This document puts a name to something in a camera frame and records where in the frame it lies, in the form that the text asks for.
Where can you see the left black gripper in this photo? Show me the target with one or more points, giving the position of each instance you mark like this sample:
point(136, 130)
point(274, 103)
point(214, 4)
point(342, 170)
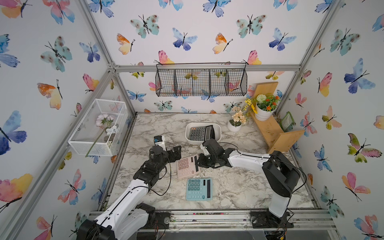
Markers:
point(177, 154)

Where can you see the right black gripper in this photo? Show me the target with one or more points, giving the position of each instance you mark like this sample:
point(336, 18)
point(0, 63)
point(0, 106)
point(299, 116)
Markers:
point(201, 162)

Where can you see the pink calculator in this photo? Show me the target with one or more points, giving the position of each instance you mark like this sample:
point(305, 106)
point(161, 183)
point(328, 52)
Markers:
point(187, 167)

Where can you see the dark grey calculator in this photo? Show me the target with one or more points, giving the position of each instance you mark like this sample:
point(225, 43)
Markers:
point(202, 133)

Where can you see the teal calculator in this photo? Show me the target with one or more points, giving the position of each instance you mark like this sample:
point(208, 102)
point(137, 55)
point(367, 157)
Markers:
point(199, 189)

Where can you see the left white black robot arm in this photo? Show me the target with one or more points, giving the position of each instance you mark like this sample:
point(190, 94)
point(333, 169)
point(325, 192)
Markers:
point(128, 214)

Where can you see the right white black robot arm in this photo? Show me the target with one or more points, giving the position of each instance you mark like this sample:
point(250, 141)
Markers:
point(281, 174)

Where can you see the white storage box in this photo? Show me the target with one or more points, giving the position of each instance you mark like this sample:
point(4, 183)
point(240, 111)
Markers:
point(218, 132)

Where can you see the small white pot cream flowers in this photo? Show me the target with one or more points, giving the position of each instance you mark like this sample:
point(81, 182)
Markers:
point(238, 119)

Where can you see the wooden corner shelf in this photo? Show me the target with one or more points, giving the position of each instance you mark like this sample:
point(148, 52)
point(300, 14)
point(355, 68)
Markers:
point(274, 136)

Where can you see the pink artificial flower stem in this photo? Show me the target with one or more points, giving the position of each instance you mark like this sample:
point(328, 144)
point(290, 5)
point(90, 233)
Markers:
point(103, 142)

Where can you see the white pot orange flowers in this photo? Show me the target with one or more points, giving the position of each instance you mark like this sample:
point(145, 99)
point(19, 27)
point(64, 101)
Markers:
point(265, 105)

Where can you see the green framed small board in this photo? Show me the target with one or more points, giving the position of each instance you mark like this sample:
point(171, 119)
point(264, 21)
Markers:
point(287, 123)

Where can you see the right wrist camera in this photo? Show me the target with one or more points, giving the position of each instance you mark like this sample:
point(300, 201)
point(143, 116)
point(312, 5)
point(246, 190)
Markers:
point(204, 149)

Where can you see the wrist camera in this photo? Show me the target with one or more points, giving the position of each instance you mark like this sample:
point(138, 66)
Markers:
point(160, 141)
point(204, 149)

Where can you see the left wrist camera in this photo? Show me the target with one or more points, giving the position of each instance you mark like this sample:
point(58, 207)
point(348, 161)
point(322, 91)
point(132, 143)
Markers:
point(160, 141)

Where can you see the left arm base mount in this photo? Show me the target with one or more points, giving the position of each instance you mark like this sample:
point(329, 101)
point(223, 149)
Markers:
point(146, 217)

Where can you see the aluminium front rail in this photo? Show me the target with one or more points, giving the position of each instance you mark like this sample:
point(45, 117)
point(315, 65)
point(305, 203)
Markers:
point(232, 220)

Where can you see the white mesh wall box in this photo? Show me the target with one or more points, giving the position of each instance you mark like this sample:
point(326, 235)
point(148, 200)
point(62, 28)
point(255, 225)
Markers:
point(99, 131)

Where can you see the black wire wall basket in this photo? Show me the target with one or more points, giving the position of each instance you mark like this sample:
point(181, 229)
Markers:
point(201, 80)

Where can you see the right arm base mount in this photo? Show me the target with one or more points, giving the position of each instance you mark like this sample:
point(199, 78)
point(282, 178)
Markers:
point(266, 220)

